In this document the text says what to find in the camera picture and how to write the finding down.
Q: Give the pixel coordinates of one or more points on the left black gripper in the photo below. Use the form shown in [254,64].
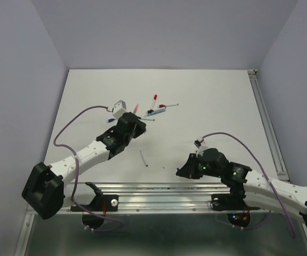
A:
[140,128]

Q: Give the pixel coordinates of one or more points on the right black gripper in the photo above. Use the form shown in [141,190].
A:
[188,169]

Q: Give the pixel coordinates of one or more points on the translucent red pen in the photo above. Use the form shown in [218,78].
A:
[136,108]

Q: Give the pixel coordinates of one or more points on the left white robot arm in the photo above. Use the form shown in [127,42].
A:
[44,189]

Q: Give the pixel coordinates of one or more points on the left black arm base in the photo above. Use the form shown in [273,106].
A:
[96,208]

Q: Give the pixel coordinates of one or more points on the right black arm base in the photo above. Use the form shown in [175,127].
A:
[239,211]

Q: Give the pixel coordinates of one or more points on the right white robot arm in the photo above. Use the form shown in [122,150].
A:
[249,189]

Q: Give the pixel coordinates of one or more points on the thin pen black cap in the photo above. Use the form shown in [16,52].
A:
[146,119]

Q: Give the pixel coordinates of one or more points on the light blue pen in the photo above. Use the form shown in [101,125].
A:
[155,112]

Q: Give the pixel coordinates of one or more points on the thin white red pen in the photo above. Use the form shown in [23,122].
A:
[165,106]

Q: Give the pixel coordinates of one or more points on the white marker red cap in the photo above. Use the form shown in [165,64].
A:
[153,102]

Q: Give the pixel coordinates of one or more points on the uncapped white blue marker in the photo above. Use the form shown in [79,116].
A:
[144,159]

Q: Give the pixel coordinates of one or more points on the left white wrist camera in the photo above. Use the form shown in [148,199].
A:
[119,109]

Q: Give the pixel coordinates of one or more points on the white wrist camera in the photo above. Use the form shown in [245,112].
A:
[201,146]
[119,109]

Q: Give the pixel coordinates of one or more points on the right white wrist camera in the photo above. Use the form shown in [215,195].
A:
[201,146]

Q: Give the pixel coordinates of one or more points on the aluminium right side rail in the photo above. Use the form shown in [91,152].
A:
[275,151]

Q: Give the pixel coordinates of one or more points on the aluminium rail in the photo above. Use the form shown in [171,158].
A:
[275,151]
[159,219]

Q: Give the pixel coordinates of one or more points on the aluminium front rail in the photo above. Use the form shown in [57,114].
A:
[159,219]

